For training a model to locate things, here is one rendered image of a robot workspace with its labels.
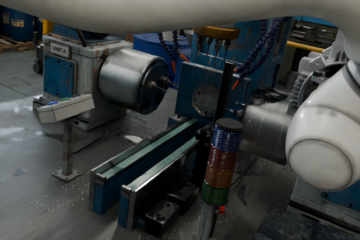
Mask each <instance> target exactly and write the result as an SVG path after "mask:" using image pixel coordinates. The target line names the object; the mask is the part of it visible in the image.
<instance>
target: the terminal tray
mask: <svg viewBox="0 0 360 240"><path fill-rule="evenodd" d="M340 49H341V50H340ZM339 50H340V54H339V57H340V56H341V54H342V52H343V51H344V34H343V33H342V31H341V30H340V29H339V30H338V33H337V36H336V39H335V41H334V42H333V45H332V48H331V52H330V54H329V57H328V60H329V59H332V58H334V57H335V54H336V53H337V52H338V51H339Z"/></svg>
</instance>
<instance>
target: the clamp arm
mask: <svg viewBox="0 0 360 240"><path fill-rule="evenodd" d="M234 67H235V63H234V62H230V61H225V63H224V69H223V74H222V79H221V85H220V90H219V96H218V99H217V104H216V110H215V115H214V121H213V123H216V121H217V120H218V119H220V118H224V114H225V110H226V106H227V101H228V95H229V91H230V85H231V80H232V77H233V72H234Z"/></svg>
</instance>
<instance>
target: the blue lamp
mask: <svg viewBox="0 0 360 240"><path fill-rule="evenodd" d="M242 135H243V130H242V131H240V132H228V131H225V130H222V129H220V128H219V127H218V126H217V125H216V124H215V129H214V135H213V139H212V145H213V146H214V147H216V148H217V149H219V150H222V151H225V152H235V151H237V150H239V147H240V144H241V140H242Z"/></svg>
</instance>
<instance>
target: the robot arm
mask: <svg viewBox="0 0 360 240"><path fill-rule="evenodd" d="M0 5H2V6H6V7H8V8H11V9H15V10H18V11H21V12H24V13H28V14H31V15H33V16H36V17H39V18H42V19H45V20H48V21H51V22H54V23H57V24H61V25H64V26H68V27H72V28H76V29H80V30H83V31H89V32H96V33H104V34H147V33H157V32H166V31H175V30H180V29H189V28H197V27H205V26H214V25H222V24H231V23H239V22H244V21H253V20H261V19H269V18H278V17H294V16H304V17H314V18H318V19H322V20H325V21H327V22H329V23H331V24H333V25H335V26H336V27H337V28H338V29H340V30H341V31H342V33H343V34H344V51H345V53H346V55H347V57H348V58H349V59H350V61H349V62H348V63H347V64H345V65H344V66H341V64H338V65H332V66H329V67H326V68H324V69H322V70H316V71H313V74H312V78H311V81H310V84H311V85H319V86H318V88H317V89H316V90H315V91H313V92H312V93H311V94H310V96H309V97H308V98H307V99H306V100H305V101H304V102H303V104H302V105H301V106H300V107H299V109H298V110H297V111H296V113H295V114H294V116H293V118H292V120H291V122H290V125H289V127H288V131H287V136H286V158H287V162H288V166H289V168H290V169H291V170H293V171H294V173H295V174H296V175H297V176H298V177H299V178H300V179H302V180H303V181H304V182H305V183H307V184H308V185H309V186H310V187H312V188H314V189H316V190H319V191H325V192H336V191H341V190H343V189H346V188H348V187H349V186H351V185H353V184H354V183H355V182H357V181H358V180H359V179H360V0H0Z"/></svg>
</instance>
